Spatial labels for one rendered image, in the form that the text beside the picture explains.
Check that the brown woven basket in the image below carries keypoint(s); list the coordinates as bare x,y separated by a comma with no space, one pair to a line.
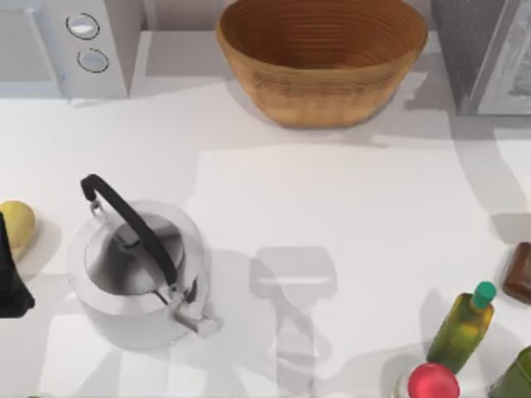
322,70

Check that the round microwave knob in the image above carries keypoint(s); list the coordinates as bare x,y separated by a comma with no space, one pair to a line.
93,60
82,25

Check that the yellow-green bottle with green cap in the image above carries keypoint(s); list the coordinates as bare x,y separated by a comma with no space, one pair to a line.
462,331

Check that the bottle with red cap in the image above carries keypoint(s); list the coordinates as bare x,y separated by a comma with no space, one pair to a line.
431,383

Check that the yellow pear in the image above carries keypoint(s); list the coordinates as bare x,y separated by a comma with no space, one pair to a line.
18,228

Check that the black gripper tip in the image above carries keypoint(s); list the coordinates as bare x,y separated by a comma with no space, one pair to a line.
10,282

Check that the pale microwave oven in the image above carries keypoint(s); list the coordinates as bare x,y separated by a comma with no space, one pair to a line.
33,49

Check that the dark green bottle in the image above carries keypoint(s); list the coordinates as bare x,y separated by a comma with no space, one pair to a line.
516,377

